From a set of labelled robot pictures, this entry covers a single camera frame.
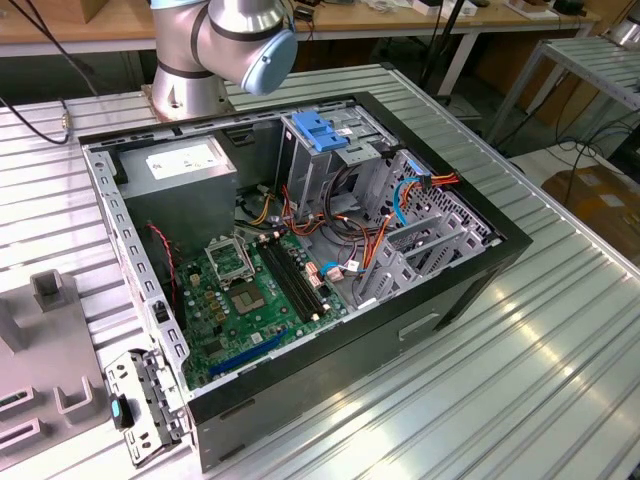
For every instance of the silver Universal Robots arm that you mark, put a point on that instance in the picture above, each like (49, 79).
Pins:
(225, 30)

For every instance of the grey metal disk bay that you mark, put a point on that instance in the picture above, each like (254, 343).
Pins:
(400, 265)

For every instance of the black RAM slot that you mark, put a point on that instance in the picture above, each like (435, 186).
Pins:
(298, 280)
(284, 280)
(291, 280)
(305, 280)

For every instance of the grey metal drive cage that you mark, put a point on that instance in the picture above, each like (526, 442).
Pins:
(305, 175)

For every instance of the CPU socket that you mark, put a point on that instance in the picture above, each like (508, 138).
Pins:
(247, 300)

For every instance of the green motherboard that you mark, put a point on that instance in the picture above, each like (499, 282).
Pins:
(260, 325)

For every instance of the blue plastic drive latch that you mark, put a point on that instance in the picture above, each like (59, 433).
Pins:
(310, 125)

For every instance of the black open PC case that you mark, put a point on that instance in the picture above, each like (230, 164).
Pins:
(350, 360)

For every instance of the blue expansion slot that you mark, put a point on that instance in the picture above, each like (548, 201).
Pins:
(250, 352)

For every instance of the grey power supply unit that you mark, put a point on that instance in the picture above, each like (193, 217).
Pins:
(180, 210)

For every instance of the black case fan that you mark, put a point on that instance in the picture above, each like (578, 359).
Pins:
(161, 265)

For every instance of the long wooden desk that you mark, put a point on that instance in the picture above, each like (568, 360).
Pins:
(400, 24)

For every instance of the small white box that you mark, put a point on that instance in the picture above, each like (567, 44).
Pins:
(425, 7)

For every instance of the black latch with blue tab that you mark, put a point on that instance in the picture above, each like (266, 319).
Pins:
(117, 411)

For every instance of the large brown cardboard box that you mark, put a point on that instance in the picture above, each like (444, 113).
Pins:
(600, 200)

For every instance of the grey parts rack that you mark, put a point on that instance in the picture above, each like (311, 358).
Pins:
(45, 350)

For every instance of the brown cardboard box on desk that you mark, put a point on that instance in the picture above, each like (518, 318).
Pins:
(95, 10)

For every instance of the small black device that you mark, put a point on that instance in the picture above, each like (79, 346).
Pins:
(570, 7)

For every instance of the silver metal drum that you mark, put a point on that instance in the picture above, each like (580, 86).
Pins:
(627, 32)

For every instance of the grey metal slot bracket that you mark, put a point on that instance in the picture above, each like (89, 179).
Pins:
(150, 372)

